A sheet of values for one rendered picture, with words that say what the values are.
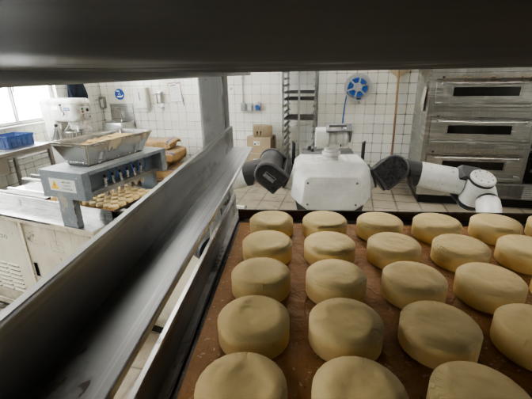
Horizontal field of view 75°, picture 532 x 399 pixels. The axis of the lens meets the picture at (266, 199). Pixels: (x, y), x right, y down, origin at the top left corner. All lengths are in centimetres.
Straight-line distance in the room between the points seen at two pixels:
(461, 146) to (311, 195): 389
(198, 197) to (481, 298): 23
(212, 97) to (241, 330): 27
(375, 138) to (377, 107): 49
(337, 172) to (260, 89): 476
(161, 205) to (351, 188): 102
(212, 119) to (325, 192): 81
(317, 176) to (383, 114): 462
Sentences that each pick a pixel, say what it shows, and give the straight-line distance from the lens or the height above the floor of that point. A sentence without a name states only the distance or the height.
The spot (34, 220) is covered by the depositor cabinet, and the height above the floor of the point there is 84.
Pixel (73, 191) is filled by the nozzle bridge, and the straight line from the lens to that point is 218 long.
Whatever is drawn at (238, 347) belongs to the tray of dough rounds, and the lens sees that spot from 24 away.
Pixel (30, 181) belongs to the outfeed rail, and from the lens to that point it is 338.
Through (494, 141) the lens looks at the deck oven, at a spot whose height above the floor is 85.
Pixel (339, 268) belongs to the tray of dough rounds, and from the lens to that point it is 30.
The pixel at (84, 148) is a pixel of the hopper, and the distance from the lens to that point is 216.
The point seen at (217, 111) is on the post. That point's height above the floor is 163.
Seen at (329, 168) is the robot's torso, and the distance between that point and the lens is 119.
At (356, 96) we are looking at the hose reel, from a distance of 567.
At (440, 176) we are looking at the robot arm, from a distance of 131.
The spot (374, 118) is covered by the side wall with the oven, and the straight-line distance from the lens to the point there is 575.
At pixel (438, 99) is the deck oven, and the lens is 478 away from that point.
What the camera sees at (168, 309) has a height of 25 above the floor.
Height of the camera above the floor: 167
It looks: 20 degrees down
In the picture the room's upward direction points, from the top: 1 degrees counter-clockwise
